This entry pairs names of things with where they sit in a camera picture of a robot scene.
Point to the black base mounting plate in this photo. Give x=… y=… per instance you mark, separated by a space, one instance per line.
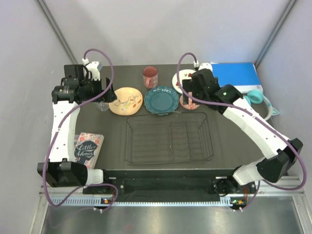
x=211 y=181

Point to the beige floral plate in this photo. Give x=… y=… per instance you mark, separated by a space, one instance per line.
x=129 y=101

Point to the teal cat-ear headphones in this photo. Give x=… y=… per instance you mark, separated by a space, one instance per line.
x=257 y=97

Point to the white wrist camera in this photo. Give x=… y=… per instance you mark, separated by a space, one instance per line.
x=198 y=66
x=94 y=69

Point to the clear glass cup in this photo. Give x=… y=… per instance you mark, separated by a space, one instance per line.
x=103 y=106

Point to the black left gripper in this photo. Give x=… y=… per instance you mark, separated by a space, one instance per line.
x=108 y=97

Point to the Little Women book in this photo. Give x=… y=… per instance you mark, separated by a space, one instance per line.
x=87 y=147

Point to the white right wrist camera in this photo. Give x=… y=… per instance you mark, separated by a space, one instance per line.
x=198 y=66

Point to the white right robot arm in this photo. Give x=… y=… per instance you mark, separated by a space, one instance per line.
x=280 y=153

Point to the black wire dish rack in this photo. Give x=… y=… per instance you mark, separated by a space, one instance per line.
x=168 y=139

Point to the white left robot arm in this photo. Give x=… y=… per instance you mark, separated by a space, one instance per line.
x=61 y=170

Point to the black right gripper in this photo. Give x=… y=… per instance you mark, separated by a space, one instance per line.
x=194 y=89

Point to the blue clip file folder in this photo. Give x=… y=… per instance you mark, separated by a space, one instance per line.
x=242 y=76

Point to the pink mug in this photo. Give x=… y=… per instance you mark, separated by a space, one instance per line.
x=150 y=77

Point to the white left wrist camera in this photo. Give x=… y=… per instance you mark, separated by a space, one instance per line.
x=94 y=69

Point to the teal scalloped plate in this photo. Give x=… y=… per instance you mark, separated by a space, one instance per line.
x=161 y=100

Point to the red blue patterned bowl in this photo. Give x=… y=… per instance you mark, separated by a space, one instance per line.
x=188 y=106

